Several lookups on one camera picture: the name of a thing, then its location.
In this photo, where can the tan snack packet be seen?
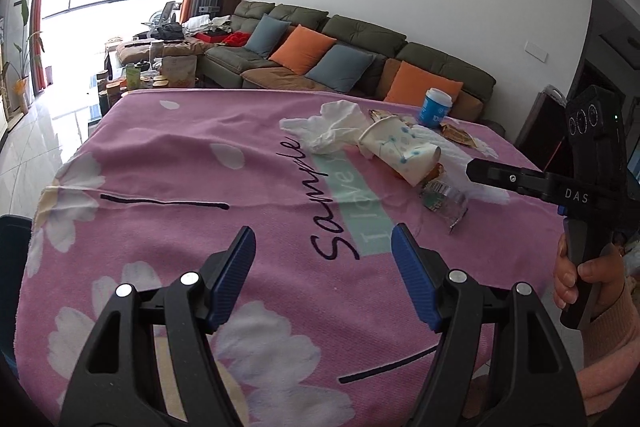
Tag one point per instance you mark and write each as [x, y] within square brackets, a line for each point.
[385, 114]

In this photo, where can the clear plastic wrapper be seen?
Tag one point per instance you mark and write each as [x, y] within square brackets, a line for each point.
[442, 202]

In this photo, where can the patterned paper bag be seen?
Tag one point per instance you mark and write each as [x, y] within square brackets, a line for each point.
[180, 72]

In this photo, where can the dark wooden chair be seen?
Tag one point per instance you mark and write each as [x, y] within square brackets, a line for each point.
[540, 122]

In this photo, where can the person's right forearm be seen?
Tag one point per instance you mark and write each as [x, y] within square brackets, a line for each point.
[615, 347]

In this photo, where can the person's right hand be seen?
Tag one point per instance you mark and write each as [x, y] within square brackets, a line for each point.
[564, 277]

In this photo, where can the red cloth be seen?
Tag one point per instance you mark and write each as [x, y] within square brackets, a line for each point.
[237, 39]

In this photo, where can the dark blue bin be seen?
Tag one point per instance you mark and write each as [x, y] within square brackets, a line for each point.
[12, 287]

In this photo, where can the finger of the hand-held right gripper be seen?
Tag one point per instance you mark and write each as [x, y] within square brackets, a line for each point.
[505, 177]

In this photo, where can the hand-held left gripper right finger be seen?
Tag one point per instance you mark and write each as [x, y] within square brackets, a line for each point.
[415, 277]

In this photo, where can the blue cup with white lid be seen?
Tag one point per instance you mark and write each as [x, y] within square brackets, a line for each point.
[432, 112]

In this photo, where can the blue-grey throw pillow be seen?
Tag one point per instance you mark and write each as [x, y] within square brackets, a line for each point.
[340, 69]
[265, 34]

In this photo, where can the olive green sofa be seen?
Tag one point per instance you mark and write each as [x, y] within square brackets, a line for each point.
[360, 32]

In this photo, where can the cluster of food jars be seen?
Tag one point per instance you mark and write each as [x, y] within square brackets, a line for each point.
[120, 87]

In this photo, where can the pile of white clothes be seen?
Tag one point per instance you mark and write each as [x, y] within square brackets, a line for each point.
[205, 23]

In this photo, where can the white wall switch plate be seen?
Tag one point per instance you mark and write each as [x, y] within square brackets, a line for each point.
[537, 51]

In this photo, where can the pink floral printed blanket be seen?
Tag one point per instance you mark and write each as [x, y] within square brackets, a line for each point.
[200, 167]

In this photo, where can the desk fan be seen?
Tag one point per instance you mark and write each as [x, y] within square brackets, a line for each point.
[162, 13]

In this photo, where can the orange peel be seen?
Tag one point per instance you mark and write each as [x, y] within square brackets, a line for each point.
[436, 171]

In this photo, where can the orange throw pillow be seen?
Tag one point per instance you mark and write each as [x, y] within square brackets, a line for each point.
[415, 84]
[302, 49]

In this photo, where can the white paper cup blue print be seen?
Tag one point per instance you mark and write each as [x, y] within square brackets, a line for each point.
[400, 152]

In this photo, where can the red-edged clear snack packet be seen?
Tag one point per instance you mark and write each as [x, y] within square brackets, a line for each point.
[465, 136]

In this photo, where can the tall leafy potted plant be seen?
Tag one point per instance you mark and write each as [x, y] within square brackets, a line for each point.
[25, 42]

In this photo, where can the black bag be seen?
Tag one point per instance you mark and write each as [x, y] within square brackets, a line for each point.
[167, 32]

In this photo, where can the white tissue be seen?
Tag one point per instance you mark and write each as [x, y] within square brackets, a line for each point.
[330, 122]

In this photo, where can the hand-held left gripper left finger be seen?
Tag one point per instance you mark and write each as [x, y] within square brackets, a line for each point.
[232, 277]

